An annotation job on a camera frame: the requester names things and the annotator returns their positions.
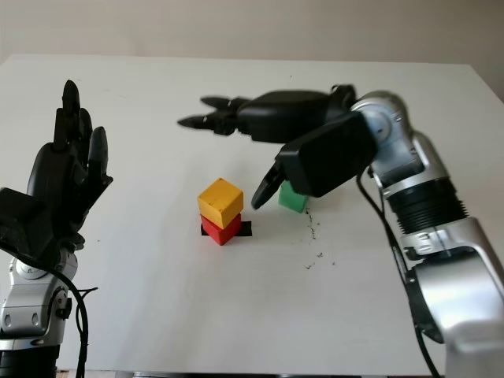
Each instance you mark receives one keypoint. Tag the yellow wooden block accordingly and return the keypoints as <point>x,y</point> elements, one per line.
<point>218,201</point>

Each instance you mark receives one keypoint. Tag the black tape mark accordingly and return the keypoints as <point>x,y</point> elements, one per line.
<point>246,229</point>

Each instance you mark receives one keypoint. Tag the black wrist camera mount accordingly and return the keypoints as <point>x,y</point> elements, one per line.
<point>330,157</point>
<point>17,220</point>

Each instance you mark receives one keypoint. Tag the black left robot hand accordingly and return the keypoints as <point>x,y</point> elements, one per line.
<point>59,177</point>

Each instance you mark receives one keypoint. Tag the green wooden block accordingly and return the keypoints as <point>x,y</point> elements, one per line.
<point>293,201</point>

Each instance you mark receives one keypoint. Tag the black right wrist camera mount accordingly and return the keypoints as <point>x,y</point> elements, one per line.
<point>330,157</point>

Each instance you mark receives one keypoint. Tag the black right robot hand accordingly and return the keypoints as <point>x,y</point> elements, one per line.
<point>283,114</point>

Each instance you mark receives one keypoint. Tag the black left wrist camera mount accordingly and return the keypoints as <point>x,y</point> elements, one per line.
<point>17,220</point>

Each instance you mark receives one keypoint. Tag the red wooden block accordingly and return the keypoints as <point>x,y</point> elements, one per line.
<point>224,234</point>

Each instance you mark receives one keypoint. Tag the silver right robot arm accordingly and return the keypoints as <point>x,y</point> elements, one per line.
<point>453,291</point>

